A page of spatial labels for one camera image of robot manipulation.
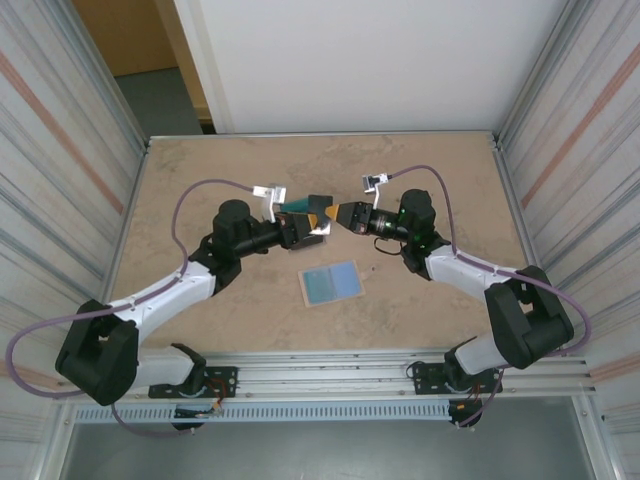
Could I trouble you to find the translucent corrugated side panel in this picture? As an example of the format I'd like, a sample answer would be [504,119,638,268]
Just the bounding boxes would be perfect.
[0,0,151,446]
[492,0,640,441]

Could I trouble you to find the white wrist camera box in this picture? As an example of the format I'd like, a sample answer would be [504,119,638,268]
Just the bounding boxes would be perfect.
[360,172,390,209]
[252,182,290,224]

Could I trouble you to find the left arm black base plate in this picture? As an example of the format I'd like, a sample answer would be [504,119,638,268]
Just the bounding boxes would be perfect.
[148,366,239,400]

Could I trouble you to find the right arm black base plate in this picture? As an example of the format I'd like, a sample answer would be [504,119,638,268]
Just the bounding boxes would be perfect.
[410,363,503,396]

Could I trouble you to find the brown wooden door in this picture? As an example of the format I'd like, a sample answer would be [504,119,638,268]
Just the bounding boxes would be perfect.
[72,0,217,135]

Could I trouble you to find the slotted grey cable tray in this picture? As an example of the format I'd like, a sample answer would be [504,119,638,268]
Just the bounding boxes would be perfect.
[72,403,454,425]

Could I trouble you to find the clear acrylic card stand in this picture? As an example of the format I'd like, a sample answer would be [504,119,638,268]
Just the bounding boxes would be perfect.
[279,193,335,250]

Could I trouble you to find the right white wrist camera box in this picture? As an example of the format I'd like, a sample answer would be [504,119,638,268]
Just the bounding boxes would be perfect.
[360,172,390,209]

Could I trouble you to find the white door frame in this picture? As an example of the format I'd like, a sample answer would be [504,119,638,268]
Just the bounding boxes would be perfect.
[172,0,236,135]

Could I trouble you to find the black chip credit card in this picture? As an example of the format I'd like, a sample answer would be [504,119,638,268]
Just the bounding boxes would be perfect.
[308,193,335,217]

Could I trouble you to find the aluminium mounting rail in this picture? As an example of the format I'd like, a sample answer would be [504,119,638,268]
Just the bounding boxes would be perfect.
[57,349,599,404]

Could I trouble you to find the black connector with wires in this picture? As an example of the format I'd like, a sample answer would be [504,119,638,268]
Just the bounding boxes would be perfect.
[171,405,224,432]
[448,398,485,430]

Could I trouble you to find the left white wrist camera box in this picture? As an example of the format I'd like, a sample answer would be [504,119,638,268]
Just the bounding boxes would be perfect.
[252,182,290,224]

